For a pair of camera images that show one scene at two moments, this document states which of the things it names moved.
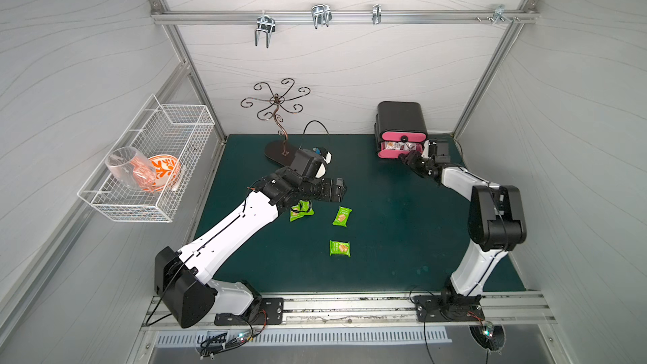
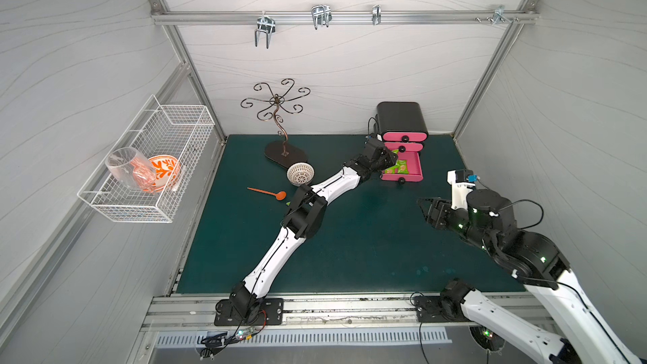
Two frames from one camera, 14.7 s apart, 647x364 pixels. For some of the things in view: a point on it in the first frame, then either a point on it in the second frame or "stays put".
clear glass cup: (132, 168) stays put
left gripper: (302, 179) -> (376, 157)
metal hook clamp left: (264, 23) stays put
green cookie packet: (342, 216) -> (400, 168)
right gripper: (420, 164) -> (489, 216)
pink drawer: (393, 150) stays put
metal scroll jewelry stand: (276, 151) stays put
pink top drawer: (416, 136) stays put
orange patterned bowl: (157, 173) stays put
